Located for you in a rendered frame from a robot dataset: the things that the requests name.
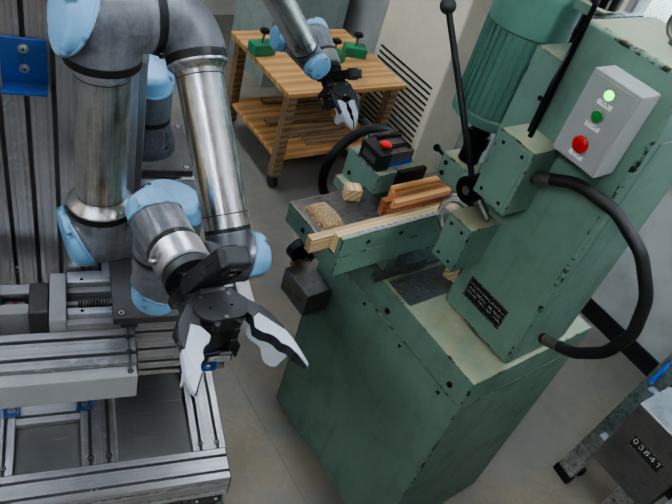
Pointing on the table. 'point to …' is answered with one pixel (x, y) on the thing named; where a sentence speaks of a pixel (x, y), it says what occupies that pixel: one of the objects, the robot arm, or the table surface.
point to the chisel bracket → (453, 168)
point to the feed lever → (463, 119)
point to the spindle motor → (510, 54)
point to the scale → (397, 222)
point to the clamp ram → (409, 174)
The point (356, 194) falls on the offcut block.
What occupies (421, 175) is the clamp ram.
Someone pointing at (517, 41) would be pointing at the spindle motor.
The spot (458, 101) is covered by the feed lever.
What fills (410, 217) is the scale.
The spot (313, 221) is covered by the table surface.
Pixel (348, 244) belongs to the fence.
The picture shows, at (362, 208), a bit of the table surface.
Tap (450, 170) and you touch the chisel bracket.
